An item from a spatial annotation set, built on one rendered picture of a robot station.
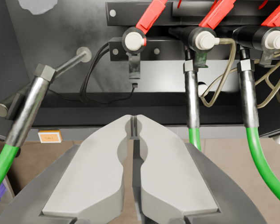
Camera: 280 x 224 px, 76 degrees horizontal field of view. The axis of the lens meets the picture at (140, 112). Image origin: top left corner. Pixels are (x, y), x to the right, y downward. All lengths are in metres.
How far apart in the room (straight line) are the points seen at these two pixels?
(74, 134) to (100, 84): 0.16
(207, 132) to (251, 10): 0.28
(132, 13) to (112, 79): 0.23
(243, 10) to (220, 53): 0.07
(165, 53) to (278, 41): 0.18
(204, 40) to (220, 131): 0.33
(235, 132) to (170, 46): 0.29
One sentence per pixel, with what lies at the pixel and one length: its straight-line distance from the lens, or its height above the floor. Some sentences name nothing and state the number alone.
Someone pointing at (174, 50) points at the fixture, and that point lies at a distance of 0.37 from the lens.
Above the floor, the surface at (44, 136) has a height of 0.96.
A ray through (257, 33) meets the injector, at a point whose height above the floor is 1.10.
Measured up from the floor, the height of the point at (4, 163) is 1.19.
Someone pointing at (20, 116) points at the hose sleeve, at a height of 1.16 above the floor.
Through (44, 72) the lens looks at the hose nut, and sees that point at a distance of 0.23.
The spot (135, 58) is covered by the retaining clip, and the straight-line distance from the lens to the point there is 0.22.
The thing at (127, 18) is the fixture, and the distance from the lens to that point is 0.36.
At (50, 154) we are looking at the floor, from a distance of 1.93.
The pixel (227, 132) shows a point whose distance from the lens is 0.52.
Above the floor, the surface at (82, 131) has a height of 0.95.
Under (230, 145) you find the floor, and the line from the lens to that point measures 1.90.
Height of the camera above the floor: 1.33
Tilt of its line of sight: 63 degrees down
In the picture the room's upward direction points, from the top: 178 degrees clockwise
